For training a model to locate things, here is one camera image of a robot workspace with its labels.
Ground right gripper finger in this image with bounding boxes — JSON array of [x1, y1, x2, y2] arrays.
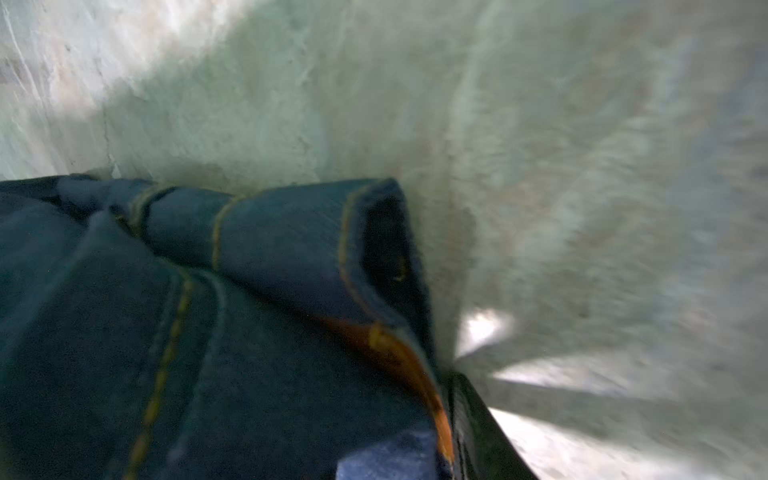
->
[[448, 372, 537, 480]]

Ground dark blue denim trousers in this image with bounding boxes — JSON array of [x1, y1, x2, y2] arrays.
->
[[1, 175, 455, 479]]

